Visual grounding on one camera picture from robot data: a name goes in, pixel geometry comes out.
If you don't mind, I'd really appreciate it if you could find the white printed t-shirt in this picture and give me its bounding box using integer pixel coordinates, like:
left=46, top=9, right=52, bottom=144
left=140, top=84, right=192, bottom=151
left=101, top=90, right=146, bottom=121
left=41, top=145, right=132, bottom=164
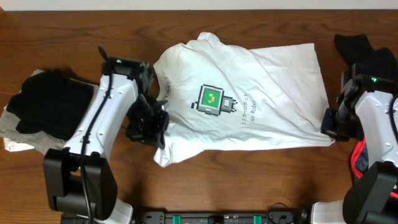
left=154, top=32, right=332, bottom=167

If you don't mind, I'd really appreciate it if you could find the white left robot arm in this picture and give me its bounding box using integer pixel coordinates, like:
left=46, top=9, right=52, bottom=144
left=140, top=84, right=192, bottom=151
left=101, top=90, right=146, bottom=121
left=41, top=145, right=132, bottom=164
left=44, top=57, right=169, bottom=223

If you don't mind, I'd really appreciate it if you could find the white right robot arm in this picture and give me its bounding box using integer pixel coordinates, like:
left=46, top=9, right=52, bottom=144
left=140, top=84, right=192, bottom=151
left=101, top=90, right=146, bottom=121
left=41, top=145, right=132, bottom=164
left=309, top=63, right=397, bottom=223

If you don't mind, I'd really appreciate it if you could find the grey red-trimmed garment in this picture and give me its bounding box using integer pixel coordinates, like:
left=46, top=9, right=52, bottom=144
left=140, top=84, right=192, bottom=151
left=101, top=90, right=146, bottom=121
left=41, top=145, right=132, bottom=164
left=350, top=138, right=398, bottom=200

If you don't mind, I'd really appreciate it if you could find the black garment at right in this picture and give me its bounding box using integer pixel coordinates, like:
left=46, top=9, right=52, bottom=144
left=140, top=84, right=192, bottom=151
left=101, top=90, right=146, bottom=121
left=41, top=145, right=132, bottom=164
left=334, top=34, right=397, bottom=80

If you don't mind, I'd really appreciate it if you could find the folded black garment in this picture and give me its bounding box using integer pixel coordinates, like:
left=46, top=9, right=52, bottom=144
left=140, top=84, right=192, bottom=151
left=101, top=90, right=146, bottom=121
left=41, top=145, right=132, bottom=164
left=6, top=70, right=94, bottom=140

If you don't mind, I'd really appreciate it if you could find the folded beige garment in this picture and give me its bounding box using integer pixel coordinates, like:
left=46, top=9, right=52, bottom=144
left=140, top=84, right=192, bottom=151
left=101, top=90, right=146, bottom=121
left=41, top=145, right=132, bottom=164
left=14, top=70, right=98, bottom=154

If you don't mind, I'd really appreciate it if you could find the folded white garment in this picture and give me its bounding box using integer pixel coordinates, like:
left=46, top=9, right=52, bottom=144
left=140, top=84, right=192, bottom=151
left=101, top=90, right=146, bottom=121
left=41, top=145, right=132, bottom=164
left=2, top=105, right=35, bottom=153

